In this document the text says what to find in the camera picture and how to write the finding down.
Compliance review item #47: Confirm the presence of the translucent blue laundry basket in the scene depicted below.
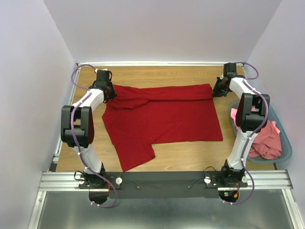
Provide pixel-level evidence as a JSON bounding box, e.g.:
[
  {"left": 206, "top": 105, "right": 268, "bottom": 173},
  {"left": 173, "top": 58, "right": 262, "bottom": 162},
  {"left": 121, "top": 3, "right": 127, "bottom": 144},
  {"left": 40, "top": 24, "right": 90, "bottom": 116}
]
[{"left": 228, "top": 100, "right": 292, "bottom": 169}]

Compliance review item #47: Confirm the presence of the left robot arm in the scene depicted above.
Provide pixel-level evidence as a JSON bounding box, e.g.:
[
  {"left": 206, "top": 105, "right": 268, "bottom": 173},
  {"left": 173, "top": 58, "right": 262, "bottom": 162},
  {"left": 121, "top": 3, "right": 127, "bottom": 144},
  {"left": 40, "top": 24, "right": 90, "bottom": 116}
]
[{"left": 61, "top": 69, "right": 117, "bottom": 189}]

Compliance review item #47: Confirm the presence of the dark red t-shirt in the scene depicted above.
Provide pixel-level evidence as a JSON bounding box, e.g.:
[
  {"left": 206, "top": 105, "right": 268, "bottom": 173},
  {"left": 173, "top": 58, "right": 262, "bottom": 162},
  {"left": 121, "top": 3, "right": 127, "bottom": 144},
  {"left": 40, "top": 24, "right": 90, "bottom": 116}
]
[{"left": 102, "top": 84, "right": 223, "bottom": 172}]

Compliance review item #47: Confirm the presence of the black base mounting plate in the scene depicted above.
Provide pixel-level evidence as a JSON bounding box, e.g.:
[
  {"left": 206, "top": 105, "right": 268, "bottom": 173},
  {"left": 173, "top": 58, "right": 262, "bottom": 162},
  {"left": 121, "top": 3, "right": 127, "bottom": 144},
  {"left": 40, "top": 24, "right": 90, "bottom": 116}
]
[{"left": 74, "top": 170, "right": 248, "bottom": 199}]

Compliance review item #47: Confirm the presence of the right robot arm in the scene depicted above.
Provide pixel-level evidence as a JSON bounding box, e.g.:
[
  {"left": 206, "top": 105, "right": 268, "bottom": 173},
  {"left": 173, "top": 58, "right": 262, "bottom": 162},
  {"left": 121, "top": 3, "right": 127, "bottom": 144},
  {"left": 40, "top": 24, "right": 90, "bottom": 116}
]
[{"left": 213, "top": 62, "right": 270, "bottom": 187}]

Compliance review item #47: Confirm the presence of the pink t-shirt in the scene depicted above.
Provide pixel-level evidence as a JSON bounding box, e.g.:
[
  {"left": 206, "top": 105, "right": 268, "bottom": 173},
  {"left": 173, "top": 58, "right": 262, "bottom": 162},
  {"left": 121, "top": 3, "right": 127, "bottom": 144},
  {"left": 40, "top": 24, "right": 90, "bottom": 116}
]
[{"left": 230, "top": 107, "right": 283, "bottom": 160}]

